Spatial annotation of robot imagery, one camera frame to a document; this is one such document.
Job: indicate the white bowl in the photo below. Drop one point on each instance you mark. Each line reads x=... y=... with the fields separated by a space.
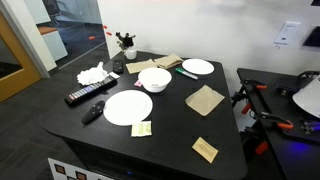
x=155 y=78

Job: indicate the dark flowers with red buds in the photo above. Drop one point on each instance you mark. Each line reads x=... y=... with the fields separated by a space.
x=126 y=40

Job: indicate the large white plate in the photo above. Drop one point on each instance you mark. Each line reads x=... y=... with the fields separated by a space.
x=128 y=107

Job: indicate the folded brown paper napkin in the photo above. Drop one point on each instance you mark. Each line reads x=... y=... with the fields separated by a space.
x=168 y=61

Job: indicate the wooden door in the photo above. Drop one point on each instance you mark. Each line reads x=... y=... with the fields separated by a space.
x=20 y=76

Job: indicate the curved black remote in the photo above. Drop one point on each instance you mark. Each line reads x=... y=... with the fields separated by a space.
x=93 y=112

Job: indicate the black orange clamp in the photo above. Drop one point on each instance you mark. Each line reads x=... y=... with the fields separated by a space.
x=276 y=119
x=246 y=107
x=261 y=147
x=255 y=84

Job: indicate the small white plate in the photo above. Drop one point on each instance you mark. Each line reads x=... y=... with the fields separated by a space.
x=198 y=66

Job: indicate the short black remote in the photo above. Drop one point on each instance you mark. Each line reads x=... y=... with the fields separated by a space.
x=117 y=66

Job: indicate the white cabinet wooden top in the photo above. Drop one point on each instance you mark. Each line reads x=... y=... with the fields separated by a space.
x=53 y=43

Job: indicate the black perforated robot stand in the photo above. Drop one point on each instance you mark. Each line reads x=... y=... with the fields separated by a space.
x=283 y=156

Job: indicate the pink sachet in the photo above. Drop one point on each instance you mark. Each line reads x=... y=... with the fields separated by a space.
x=138 y=83

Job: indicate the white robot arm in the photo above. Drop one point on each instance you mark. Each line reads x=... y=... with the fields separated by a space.
x=308 y=96

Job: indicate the long black tv remote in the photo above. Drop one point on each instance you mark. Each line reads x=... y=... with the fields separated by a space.
x=90 y=90

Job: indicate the square brown paper napkin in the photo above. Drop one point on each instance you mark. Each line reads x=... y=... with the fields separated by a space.
x=204 y=100

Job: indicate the checkered calibration board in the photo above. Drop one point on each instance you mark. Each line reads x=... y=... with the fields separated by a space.
x=73 y=171

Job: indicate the small white paper slip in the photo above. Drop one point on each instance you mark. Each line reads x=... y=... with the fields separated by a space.
x=114 y=75

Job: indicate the small tan card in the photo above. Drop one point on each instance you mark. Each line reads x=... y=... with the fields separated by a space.
x=205 y=150

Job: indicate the white vase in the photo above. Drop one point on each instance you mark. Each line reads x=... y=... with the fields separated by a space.
x=130 y=53

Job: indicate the small yellow sticky note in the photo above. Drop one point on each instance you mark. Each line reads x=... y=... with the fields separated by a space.
x=141 y=128

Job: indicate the black wall screen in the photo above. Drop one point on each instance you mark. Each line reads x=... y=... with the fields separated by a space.
x=313 y=37

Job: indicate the white wall panel device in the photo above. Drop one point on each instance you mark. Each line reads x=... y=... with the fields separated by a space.
x=286 y=33

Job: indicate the crumpled white tissue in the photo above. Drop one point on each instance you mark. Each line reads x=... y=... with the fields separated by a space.
x=91 y=76

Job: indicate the green capped white marker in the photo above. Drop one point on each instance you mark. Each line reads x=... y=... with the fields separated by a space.
x=186 y=73

